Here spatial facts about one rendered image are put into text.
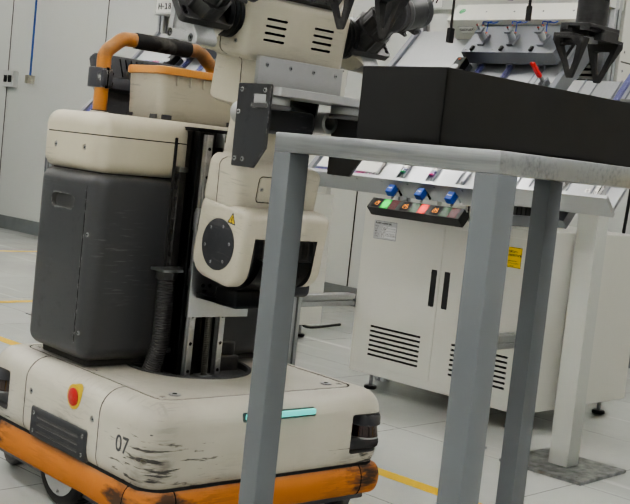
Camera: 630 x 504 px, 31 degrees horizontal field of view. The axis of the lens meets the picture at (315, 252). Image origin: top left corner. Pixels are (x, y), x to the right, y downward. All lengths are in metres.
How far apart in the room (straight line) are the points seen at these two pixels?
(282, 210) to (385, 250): 2.07
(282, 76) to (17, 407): 0.92
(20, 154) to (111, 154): 6.34
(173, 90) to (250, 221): 0.42
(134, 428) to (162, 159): 0.60
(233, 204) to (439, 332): 1.55
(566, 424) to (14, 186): 6.18
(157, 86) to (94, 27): 5.58
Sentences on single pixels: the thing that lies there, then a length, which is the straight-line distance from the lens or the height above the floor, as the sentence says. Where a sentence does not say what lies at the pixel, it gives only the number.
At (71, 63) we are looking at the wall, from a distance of 8.24.
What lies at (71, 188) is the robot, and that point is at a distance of 2.45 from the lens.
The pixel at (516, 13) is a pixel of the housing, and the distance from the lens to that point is 3.72.
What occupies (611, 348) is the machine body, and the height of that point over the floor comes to 0.24.
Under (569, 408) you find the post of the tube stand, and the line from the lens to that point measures 3.17.
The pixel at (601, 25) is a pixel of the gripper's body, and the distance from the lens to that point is 2.17.
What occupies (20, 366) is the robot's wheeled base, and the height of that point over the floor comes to 0.25.
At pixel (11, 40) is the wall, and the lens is 8.94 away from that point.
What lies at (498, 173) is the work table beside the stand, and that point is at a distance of 1.47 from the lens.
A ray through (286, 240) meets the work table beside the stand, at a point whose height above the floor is 0.63.
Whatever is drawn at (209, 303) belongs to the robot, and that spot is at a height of 0.43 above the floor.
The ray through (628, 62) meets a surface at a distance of 3.81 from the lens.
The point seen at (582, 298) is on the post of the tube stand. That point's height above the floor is 0.47.
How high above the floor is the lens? 0.77
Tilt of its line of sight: 5 degrees down
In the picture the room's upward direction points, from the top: 6 degrees clockwise
